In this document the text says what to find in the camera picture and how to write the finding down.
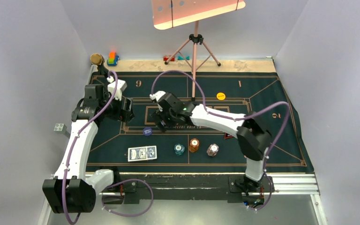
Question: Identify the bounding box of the pink music stand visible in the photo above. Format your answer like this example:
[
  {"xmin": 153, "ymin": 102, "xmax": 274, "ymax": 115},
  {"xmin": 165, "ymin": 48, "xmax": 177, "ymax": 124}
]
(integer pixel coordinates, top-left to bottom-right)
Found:
[{"xmin": 150, "ymin": 0, "xmax": 247, "ymax": 103}]

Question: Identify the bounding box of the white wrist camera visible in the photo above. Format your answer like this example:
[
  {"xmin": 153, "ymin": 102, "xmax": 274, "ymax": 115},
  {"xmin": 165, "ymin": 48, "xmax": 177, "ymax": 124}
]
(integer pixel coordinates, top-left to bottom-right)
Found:
[
  {"xmin": 149, "ymin": 90, "xmax": 166, "ymax": 103},
  {"xmin": 107, "ymin": 76, "xmax": 127, "ymax": 101}
]

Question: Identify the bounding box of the blue playing card deck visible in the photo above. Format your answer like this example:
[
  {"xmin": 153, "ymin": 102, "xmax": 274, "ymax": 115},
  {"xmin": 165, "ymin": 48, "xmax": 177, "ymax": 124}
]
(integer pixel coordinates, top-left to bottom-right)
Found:
[{"xmin": 127, "ymin": 145, "xmax": 157, "ymax": 162}]

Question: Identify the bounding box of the red triangular dealer button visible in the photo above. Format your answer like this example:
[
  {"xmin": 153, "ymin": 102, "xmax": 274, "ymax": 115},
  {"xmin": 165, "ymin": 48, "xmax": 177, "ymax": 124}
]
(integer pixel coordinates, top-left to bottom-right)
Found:
[{"xmin": 224, "ymin": 133, "xmax": 233, "ymax": 139}]

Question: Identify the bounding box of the dark green poker mat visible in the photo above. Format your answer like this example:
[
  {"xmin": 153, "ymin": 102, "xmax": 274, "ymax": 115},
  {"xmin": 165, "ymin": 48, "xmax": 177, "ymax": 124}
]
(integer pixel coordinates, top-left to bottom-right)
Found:
[{"xmin": 85, "ymin": 72, "xmax": 315, "ymax": 174}]

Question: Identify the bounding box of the blue small blind button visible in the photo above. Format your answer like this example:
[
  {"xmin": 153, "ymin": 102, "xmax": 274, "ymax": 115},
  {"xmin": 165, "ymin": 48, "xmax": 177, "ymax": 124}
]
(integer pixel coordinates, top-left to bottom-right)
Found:
[{"xmin": 142, "ymin": 127, "xmax": 153, "ymax": 136}]

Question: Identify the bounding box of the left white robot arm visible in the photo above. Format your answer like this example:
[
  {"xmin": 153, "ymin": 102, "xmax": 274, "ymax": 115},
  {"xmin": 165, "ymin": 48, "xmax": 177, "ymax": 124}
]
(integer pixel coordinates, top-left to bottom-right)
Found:
[{"xmin": 42, "ymin": 80, "xmax": 134, "ymax": 214}]

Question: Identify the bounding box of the grey lego block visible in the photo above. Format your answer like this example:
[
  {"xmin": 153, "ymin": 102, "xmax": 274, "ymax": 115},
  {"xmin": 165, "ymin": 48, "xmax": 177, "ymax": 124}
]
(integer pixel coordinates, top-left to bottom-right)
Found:
[{"xmin": 53, "ymin": 123, "xmax": 70, "ymax": 138}]

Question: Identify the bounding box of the red toy block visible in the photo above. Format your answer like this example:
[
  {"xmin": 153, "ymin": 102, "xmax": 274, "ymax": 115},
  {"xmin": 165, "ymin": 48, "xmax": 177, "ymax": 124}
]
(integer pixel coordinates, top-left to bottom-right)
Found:
[{"xmin": 163, "ymin": 55, "xmax": 175, "ymax": 61}]

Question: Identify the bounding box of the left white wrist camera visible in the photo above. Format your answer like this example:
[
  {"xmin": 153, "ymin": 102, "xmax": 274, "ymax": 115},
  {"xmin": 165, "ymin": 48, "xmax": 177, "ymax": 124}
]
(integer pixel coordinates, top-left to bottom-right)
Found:
[{"xmin": 107, "ymin": 76, "xmax": 127, "ymax": 101}]

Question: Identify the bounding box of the colourful toy block stack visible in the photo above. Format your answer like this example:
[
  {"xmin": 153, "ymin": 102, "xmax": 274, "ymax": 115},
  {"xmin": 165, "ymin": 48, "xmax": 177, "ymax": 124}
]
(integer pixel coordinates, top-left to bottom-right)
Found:
[{"xmin": 107, "ymin": 52, "xmax": 120, "ymax": 66}]

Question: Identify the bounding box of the orange poker chip stack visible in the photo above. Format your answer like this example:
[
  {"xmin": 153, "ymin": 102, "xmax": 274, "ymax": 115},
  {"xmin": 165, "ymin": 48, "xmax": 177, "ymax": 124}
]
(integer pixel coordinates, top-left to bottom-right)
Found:
[{"xmin": 188, "ymin": 138, "xmax": 200, "ymax": 152}]

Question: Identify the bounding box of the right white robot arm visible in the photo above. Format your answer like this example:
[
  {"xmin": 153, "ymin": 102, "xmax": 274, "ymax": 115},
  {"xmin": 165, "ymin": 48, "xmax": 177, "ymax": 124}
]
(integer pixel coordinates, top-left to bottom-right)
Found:
[{"xmin": 150, "ymin": 91, "xmax": 272, "ymax": 191}]

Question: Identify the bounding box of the gold round knob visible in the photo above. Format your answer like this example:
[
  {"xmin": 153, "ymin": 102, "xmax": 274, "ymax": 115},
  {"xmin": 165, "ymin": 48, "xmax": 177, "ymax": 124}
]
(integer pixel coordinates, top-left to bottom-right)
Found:
[{"xmin": 90, "ymin": 53, "xmax": 104, "ymax": 66}]

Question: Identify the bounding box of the pink poker chip stack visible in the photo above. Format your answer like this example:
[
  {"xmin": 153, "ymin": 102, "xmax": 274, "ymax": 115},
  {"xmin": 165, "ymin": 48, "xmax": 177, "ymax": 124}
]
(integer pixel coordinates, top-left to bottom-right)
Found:
[{"xmin": 207, "ymin": 143, "xmax": 219, "ymax": 157}]

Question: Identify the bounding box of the green poker chip stack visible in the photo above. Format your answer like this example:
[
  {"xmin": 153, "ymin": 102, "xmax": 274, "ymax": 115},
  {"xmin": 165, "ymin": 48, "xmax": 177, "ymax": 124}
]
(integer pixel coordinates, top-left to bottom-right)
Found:
[{"xmin": 174, "ymin": 143, "xmax": 185, "ymax": 156}]

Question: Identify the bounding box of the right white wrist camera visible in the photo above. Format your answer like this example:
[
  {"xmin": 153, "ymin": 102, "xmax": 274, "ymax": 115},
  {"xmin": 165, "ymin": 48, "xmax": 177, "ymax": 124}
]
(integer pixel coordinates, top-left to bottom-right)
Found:
[{"xmin": 149, "ymin": 90, "xmax": 166, "ymax": 103}]

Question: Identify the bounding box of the yellow big blind button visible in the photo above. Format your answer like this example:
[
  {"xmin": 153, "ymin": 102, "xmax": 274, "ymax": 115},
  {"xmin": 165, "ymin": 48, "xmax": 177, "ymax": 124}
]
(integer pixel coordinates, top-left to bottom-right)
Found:
[{"xmin": 216, "ymin": 92, "xmax": 226, "ymax": 100}]

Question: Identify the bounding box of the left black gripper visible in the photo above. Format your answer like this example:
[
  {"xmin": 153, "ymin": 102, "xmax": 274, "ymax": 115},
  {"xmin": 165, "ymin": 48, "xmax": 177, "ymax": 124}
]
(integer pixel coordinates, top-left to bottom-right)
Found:
[{"xmin": 99, "ymin": 90, "xmax": 134, "ymax": 122}]

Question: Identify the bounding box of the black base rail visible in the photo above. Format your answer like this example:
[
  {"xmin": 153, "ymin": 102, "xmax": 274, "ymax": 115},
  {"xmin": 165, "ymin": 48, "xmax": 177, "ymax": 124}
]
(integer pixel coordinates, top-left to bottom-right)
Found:
[{"xmin": 101, "ymin": 172, "xmax": 275, "ymax": 205}]

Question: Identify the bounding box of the teal toy block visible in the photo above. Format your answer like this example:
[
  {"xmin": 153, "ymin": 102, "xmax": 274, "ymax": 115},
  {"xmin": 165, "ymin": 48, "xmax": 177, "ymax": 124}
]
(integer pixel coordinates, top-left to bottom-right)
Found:
[{"xmin": 177, "ymin": 56, "xmax": 190, "ymax": 60}]

